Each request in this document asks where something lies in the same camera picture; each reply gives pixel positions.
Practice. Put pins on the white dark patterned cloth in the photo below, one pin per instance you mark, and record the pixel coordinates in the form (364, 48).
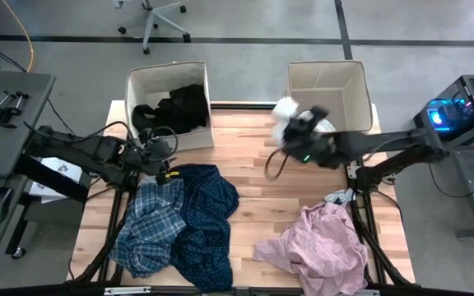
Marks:
(340, 197)

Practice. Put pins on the grey office chair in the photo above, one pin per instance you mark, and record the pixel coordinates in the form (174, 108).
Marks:
(151, 20)

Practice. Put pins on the black rail strip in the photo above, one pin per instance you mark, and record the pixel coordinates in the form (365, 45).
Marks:
(245, 106)

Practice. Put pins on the black garment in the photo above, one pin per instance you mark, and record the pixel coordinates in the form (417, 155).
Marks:
(183, 107)

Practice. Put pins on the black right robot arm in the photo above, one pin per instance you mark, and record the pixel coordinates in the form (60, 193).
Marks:
(385, 140)

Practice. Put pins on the beige fabric storage bin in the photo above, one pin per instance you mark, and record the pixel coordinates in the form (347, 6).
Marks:
(344, 94)
(154, 82)

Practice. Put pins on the grey white striped cloth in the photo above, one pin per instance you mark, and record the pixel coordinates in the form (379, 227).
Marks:
(148, 180)

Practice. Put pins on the white fluffy sock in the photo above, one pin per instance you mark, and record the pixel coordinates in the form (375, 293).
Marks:
(284, 107)

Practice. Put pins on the black clamp tool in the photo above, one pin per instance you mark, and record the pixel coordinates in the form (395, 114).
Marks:
(4, 111)

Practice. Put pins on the blue plaid shirt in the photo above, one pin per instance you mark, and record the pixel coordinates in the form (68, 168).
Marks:
(150, 234)

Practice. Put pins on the black metal robot frame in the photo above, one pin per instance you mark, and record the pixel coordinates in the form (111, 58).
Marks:
(447, 292)

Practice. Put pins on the dark grey metal desk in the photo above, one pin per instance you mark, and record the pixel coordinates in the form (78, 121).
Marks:
(470, 197)

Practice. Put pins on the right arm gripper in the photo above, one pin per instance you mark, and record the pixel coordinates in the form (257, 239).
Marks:
(319, 148)

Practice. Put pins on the navy dotted garment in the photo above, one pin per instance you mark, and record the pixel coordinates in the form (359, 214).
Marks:
(204, 214)

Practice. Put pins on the pink garment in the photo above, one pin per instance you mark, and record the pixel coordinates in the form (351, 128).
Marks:
(323, 251)

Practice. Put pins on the black desk leg base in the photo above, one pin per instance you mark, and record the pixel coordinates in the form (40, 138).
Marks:
(56, 185)

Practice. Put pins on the black computer tower with lights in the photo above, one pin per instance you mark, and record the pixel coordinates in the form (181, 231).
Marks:
(467, 107)

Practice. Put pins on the white paper sheet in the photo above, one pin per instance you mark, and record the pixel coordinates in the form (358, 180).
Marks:
(62, 168)

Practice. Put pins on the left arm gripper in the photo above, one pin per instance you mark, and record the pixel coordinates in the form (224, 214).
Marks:
(150, 158)

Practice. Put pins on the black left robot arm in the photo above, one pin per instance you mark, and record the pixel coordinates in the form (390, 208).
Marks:
(97, 150)

